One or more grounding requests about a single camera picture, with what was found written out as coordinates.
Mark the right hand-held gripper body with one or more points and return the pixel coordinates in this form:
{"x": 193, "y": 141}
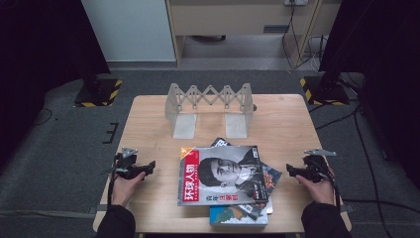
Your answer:
{"x": 317, "y": 168}

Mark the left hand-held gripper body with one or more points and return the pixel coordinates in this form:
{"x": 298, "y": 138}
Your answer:
{"x": 125, "y": 165}

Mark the dark illustrated magazine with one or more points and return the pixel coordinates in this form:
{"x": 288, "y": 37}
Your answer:
{"x": 271, "y": 178}

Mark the grey expandable metal book rack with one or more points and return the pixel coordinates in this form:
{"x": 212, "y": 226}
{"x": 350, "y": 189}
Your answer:
{"x": 185, "y": 125}

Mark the magazine with portrait cover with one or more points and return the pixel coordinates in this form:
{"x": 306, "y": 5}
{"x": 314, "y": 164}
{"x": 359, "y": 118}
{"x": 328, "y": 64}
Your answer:
{"x": 224, "y": 172}

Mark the thick blue book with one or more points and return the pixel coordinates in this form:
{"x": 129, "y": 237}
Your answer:
{"x": 228, "y": 217}

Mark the person's right hand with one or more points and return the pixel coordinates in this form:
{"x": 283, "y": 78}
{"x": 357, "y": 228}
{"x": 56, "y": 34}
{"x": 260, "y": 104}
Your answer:
{"x": 320, "y": 193}

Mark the person's left hand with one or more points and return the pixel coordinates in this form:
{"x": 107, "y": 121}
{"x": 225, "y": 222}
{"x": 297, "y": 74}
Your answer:
{"x": 124, "y": 191}

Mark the grey tape strip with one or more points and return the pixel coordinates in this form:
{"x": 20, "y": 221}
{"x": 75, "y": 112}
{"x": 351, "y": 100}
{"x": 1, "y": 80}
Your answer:
{"x": 94, "y": 210}
{"x": 347, "y": 207}

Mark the white cabinet panel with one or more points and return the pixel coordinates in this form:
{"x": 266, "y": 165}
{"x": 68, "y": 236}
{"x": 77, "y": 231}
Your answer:
{"x": 128, "y": 29}

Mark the dark curtain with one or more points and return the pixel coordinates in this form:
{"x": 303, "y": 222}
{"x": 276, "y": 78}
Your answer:
{"x": 39, "y": 49}
{"x": 386, "y": 49}

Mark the light wooden office desk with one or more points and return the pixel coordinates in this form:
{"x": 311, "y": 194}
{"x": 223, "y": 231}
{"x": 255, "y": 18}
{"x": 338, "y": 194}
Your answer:
{"x": 231, "y": 16}

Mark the white power strip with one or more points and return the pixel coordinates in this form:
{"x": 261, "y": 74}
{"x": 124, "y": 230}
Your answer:
{"x": 295, "y": 2}

